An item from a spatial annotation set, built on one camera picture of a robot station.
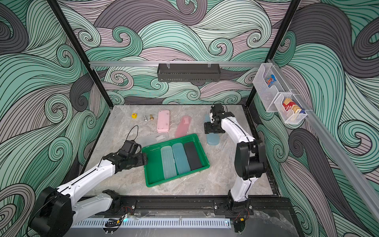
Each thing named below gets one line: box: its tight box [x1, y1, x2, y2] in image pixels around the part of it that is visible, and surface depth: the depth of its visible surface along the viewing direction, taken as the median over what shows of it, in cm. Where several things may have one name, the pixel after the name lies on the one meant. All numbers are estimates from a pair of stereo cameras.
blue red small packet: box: [266, 74, 277, 88], surface depth 85 cm
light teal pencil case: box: [171, 142, 191, 175], surface depth 92 cm
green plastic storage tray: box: [141, 133, 211, 188], surface depth 90 cm
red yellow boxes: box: [282, 97, 306, 114], surface depth 66 cm
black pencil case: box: [184, 141, 203, 171], surface depth 93 cm
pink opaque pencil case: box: [156, 109, 170, 133], surface depth 111 cm
